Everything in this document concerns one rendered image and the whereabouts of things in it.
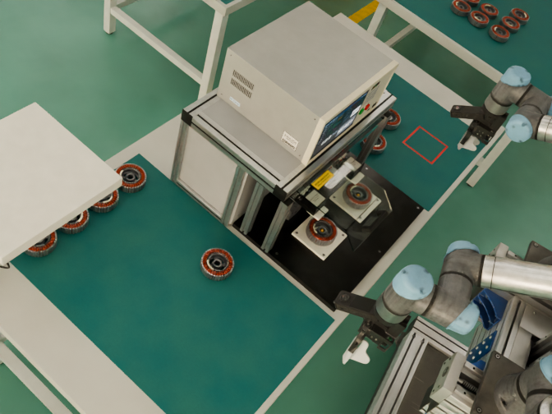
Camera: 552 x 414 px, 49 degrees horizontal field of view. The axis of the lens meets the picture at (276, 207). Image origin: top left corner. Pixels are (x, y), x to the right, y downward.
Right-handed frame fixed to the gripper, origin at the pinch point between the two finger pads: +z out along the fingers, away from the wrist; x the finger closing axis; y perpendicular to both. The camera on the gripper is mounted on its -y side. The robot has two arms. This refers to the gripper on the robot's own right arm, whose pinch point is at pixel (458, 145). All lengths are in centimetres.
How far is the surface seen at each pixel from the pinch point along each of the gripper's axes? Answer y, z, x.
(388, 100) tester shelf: -29.3, 3.7, 6.6
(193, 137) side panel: -76, 13, -50
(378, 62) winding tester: -37.5, -16.5, -4.9
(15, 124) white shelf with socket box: -106, -5, -94
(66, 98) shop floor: -185, 115, 10
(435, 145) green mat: -5, 40, 43
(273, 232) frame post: -37, 26, -55
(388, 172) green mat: -15.5, 40.2, 12.6
